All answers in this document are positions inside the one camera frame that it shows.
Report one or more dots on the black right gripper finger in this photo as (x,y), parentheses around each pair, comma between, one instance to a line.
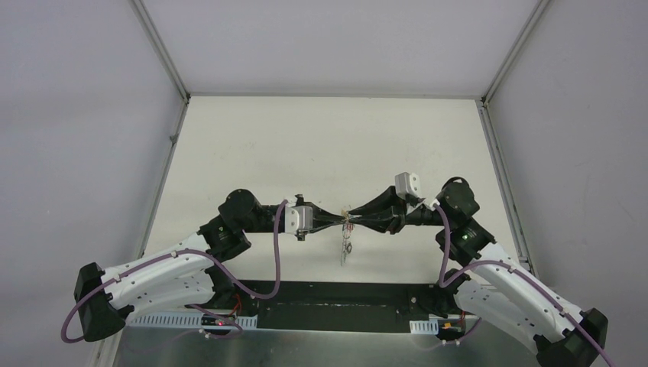
(381,224)
(386,202)

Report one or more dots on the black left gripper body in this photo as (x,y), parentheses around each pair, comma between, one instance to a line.
(314,217)

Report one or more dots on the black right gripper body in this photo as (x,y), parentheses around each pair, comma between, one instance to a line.
(422,215)

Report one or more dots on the grey perforated key organizer plate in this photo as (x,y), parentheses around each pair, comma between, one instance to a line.
(346,247)

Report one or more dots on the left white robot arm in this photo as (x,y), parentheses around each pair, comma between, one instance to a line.
(190,272)

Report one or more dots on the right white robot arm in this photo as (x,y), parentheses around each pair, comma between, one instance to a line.
(478,276)

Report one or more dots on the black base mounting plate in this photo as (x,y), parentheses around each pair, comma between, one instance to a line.
(345,307)

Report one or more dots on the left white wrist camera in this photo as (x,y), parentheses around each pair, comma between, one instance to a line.
(298,220)

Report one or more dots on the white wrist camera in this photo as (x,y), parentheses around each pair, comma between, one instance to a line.
(298,220)
(408,187)

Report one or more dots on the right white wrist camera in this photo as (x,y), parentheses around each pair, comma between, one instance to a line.
(408,187)

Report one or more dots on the right white cable duct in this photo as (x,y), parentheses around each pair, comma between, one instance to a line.
(424,327)

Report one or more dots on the white cable duct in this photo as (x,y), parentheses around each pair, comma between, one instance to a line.
(179,320)
(424,327)

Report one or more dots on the left white cable duct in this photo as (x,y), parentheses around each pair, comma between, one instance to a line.
(179,320)

